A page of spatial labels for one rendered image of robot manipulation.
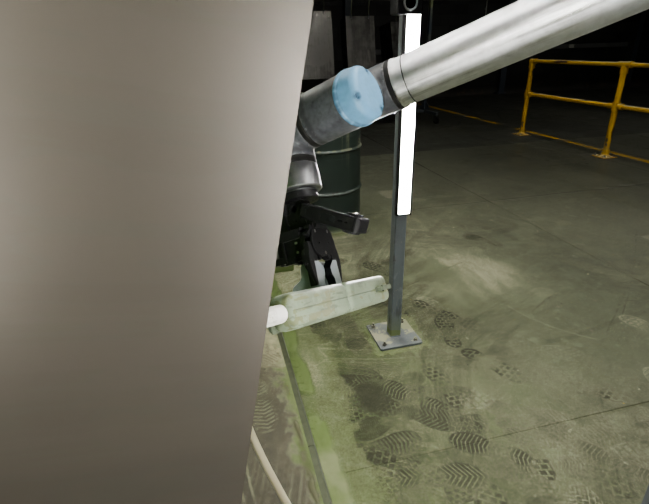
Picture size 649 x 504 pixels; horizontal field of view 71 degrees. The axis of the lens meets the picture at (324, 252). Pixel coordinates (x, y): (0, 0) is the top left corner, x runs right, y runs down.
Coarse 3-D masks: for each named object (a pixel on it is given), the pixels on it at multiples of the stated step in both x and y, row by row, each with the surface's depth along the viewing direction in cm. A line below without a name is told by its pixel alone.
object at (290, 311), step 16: (320, 288) 64; (336, 288) 68; (352, 288) 72; (368, 288) 76; (384, 288) 78; (272, 304) 59; (288, 304) 57; (304, 304) 59; (320, 304) 63; (336, 304) 66; (352, 304) 71; (368, 304) 76; (272, 320) 54; (288, 320) 57; (304, 320) 58; (320, 320) 62
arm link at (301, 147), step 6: (294, 138) 75; (300, 138) 75; (294, 144) 76; (300, 144) 76; (306, 144) 76; (294, 150) 75; (300, 150) 76; (306, 150) 76; (312, 150) 78; (294, 156) 75; (300, 156) 76; (306, 156) 76; (312, 156) 77
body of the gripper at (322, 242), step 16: (288, 192) 76; (304, 192) 76; (288, 208) 78; (288, 224) 78; (304, 224) 76; (320, 224) 76; (288, 240) 76; (304, 240) 74; (320, 240) 76; (288, 256) 76; (320, 256) 75
